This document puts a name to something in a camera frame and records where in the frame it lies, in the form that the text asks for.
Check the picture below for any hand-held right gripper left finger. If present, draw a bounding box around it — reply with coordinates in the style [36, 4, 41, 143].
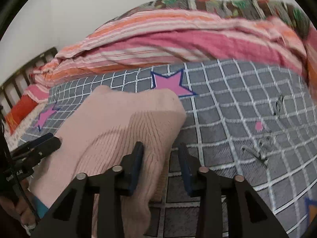
[31, 141, 144, 238]

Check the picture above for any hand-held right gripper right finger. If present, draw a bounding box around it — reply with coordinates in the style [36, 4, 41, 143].
[178, 142, 289, 238]

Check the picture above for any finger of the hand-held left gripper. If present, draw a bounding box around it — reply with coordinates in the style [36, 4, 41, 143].
[11, 132, 61, 165]

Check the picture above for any pink knit sweater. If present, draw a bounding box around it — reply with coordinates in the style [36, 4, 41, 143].
[30, 85, 187, 238]

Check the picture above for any person's left hand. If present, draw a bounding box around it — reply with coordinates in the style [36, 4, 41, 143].
[7, 178, 39, 231]

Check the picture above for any teal cloth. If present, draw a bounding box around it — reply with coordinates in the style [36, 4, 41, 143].
[32, 195, 49, 219]

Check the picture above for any red cloth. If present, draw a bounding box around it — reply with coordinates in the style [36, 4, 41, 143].
[5, 95, 39, 134]

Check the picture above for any grey checked bed sheet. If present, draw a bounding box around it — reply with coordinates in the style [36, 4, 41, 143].
[15, 58, 317, 238]

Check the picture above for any dark wooden headboard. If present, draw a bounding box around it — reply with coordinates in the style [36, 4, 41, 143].
[0, 47, 58, 109]

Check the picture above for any pink orange striped blanket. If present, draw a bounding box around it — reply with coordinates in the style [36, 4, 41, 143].
[22, 9, 317, 105]

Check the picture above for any brown green floral quilt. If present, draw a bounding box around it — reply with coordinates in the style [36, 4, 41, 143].
[116, 0, 312, 39]

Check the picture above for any black cable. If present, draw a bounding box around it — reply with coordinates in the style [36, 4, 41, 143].
[0, 119, 41, 225]

